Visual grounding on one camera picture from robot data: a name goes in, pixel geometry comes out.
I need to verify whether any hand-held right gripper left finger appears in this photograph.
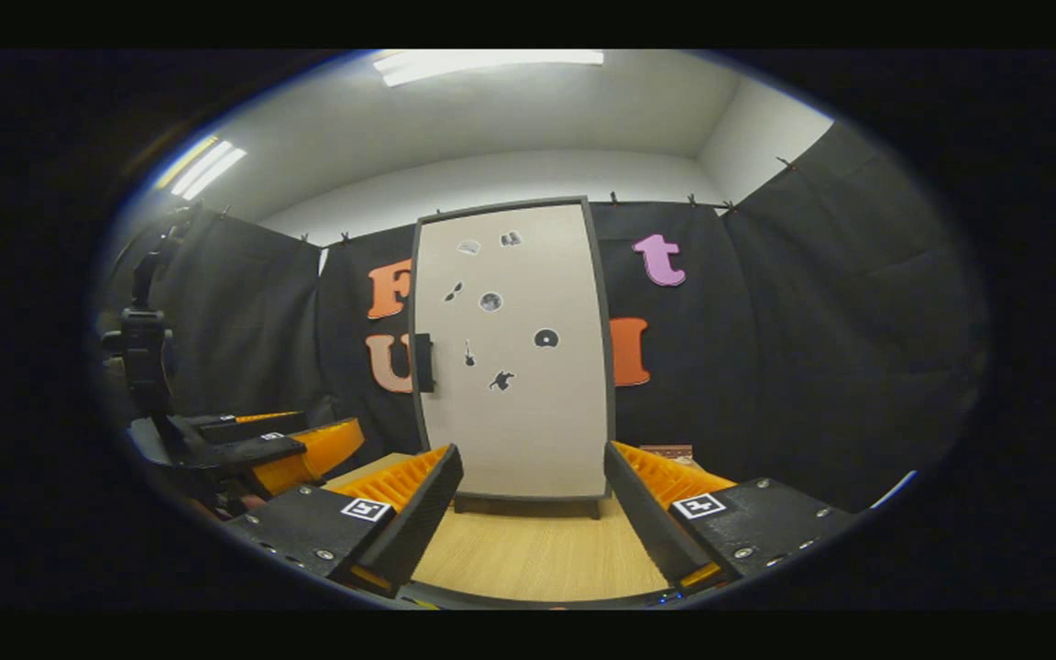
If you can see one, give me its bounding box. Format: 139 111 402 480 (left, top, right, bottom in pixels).
224 444 465 599

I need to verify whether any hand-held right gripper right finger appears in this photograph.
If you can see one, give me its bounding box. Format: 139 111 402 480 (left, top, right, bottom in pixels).
603 441 859 592

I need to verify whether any dark grey cabinet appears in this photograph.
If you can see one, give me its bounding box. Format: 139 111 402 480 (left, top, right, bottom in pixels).
409 195 618 521

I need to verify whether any black cabinet door handle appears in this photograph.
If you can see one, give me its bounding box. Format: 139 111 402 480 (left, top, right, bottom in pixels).
413 334 437 393

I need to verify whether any black backdrop cloth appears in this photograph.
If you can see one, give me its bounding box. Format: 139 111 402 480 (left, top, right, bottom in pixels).
93 124 992 514

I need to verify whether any row of backdrop clips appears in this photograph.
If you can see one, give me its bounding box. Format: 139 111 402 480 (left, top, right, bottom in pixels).
297 156 795 247

